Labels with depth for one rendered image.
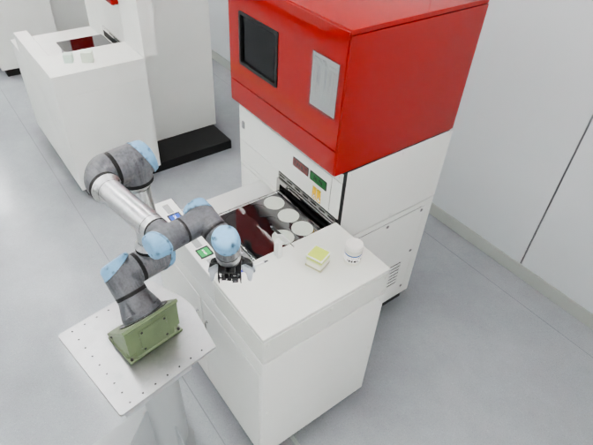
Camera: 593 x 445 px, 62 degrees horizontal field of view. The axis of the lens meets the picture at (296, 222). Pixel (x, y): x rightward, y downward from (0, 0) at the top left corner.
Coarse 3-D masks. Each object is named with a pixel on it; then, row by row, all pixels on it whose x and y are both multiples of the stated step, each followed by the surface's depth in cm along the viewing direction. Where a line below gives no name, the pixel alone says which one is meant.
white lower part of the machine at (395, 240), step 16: (256, 176) 270; (416, 208) 261; (384, 224) 249; (400, 224) 259; (416, 224) 271; (368, 240) 248; (384, 240) 259; (400, 240) 270; (416, 240) 282; (384, 256) 269; (400, 256) 281; (400, 272) 293; (400, 288) 306; (384, 304) 310
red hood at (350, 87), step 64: (256, 0) 201; (320, 0) 186; (384, 0) 190; (448, 0) 194; (256, 64) 220; (320, 64) 183; (384, 64) 183; (448, 64) 207; (320, 128) 197; (384, 128) 205; (448, 128) 236
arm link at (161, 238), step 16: (96, 160) 151; (96, 176) 147; (112, 176) 149; (96, 192) 147; (112, 192) 143; (128, 192) 143; (112, 208) 143; (128, 208) 138; (144, 208) 137; (144, 224) 134; (160, 224) 132; (176, 224) 133; (144, 240) 130; (160, 240) 129; (176, 240) 132; (160, 256) 130
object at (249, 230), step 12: (252, 204) 238; (288, 204) 240; (228, 216) 231; (240, 216) 231; (252, 216) 232; (264, 216) 232; (276, 216) 232; (300, 216) 233; (240, 228) 225; (252, 228) 225; (264, 228) 226; (276, 228) 226; (288, 228) 227; (252, 240) 219; (264, 240) 220; (252, 252) 214; (264, 252) 214
